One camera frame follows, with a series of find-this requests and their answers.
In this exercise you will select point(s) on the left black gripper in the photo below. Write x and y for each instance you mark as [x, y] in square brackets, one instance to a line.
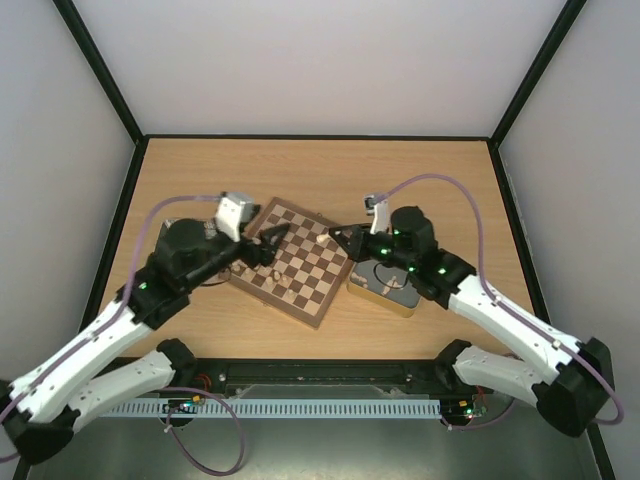
[265, 254]

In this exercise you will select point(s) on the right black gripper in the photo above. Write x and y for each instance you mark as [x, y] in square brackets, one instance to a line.
[358, 244]

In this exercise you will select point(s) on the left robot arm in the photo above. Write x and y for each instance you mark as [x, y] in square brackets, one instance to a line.
[42, 410]

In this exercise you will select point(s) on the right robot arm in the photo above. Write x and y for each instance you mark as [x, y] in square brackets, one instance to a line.
[567, 380]

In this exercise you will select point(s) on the wooden chess board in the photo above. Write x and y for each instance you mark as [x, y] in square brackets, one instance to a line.
[314, 270]

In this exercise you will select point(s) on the pink tin tray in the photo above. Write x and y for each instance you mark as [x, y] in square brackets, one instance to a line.
[184, 234]

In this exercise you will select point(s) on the gold tin tray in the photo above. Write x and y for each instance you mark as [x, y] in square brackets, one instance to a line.
[402, 303]

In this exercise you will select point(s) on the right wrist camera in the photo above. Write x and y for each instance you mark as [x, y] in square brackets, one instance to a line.
[377, 206]

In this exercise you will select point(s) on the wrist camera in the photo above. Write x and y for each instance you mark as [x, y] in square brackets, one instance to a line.
[377, 206]
[234, 212]

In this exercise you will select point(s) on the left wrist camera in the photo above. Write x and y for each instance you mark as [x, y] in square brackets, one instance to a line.
[234, 212]

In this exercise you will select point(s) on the black aluminium frame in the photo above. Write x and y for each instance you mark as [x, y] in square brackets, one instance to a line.
[76, 26]

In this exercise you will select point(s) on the light blue cable duct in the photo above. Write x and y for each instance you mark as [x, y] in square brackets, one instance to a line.
[281, 409]

